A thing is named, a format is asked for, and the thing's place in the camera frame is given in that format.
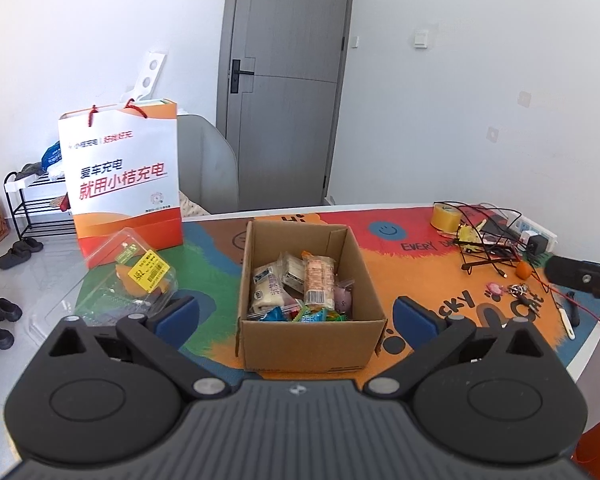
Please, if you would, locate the polka dot cushion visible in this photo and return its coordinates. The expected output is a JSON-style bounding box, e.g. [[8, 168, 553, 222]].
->
[[178, 191, 210, 218]]

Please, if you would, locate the key bunch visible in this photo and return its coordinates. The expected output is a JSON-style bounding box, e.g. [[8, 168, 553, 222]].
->
[[507, 284, 538, 309]]

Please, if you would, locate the black wire stand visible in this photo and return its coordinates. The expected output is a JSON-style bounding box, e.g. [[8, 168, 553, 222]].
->
[[454, 234, 520, 278]]

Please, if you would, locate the small blue snack packet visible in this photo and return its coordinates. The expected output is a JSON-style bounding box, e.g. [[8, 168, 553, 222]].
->
[[248, 306, 287, 322]]

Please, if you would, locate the long white bread pack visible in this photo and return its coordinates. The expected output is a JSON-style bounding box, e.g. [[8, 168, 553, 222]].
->
[[250, 262, 294, 315]]

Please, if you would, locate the orange mandarin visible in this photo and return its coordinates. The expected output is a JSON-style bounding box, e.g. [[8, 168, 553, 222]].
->
[[515, 261, 533, 281]]

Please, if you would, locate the pink pixel keychain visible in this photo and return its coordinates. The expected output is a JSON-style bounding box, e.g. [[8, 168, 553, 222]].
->
[[486, 283, 504, 296]]

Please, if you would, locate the cardboard box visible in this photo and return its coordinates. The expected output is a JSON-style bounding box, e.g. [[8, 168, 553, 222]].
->
[[236, 220, 387, 374]]

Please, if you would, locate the yellow plastic bag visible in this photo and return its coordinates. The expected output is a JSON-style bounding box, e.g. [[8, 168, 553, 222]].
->
[[454, 222, 484, 252]]

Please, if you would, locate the clear sandwich pack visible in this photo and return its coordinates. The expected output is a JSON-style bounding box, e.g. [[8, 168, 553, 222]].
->
[[280, 252, 304, 294]]

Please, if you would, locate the white handled knife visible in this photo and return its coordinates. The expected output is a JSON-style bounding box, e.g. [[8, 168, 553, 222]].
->
[[557, 301, 576, 340]]

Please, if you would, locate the black handled tool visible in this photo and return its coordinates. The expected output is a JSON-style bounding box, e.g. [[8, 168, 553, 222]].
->
[[566, 290, 580, 328]]

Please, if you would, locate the grey chair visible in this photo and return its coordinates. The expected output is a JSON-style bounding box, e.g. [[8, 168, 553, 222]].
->
[[178, 114, 239, 214]]

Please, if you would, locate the clear plastic fruit container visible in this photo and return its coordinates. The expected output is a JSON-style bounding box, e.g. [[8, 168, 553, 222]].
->
[[27, 228, 178, 346]]

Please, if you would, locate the yellow tape roll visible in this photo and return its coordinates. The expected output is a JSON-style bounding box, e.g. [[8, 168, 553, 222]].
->
[[430, 202, 463, 234]]

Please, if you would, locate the black shoe rack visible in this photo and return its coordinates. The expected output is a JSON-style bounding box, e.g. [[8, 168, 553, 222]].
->
[[3, 171, 76, 240]]

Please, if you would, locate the biscuit roll pack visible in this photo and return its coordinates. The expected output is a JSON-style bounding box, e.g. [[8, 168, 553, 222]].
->
[[301, 252, 335, 310]]

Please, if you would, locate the orange white paper bag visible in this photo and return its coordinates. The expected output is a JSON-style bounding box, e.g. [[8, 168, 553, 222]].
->
[[58, 99, 183, 258]]

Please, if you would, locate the black usb cable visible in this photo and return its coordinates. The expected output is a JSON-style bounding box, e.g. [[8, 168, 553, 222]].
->
[[442, 201, 524, 279]]

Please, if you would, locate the grey door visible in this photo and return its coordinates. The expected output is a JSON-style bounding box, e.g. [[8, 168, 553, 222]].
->
[[216, 0, 351, 210]]

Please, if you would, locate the black power adapter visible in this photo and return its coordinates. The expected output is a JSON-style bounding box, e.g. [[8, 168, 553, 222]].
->
[[526, 234, 548, 256]]

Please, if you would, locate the white power strip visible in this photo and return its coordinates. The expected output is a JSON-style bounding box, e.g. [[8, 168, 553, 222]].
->
[[509, 216, 557, 252]]

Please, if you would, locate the pink snack packet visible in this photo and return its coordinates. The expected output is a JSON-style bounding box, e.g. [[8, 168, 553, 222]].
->
[[334, 280, 354, 314]]

